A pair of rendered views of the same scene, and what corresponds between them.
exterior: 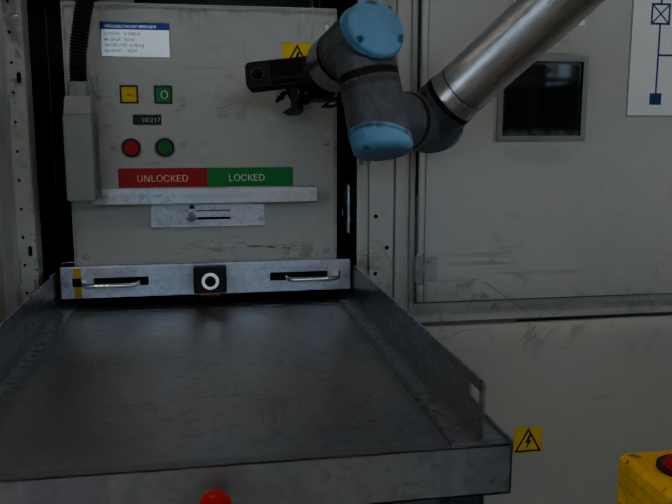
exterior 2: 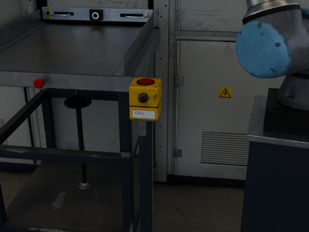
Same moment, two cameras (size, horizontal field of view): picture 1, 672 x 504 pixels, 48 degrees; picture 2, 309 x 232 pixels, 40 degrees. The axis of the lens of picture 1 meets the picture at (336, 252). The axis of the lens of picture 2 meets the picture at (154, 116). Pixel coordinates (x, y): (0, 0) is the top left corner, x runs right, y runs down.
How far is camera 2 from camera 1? 80 cm
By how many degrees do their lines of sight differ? 23
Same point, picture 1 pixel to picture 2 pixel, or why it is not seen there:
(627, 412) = (272, 86)
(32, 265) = (31, 5)
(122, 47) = not seen: outside the picture
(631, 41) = not seen: outside the picture
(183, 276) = (86, 13)
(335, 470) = (77, 78)
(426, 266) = (181, 14)
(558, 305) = not seen: hidden behind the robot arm
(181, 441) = (39, 66)
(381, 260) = (163, 11)
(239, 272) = (107, 12)
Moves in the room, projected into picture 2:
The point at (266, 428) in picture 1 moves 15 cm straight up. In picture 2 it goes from (66, 65) to (62, 21)
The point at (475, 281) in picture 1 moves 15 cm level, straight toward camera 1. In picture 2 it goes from (203, 22) to (189, 29)
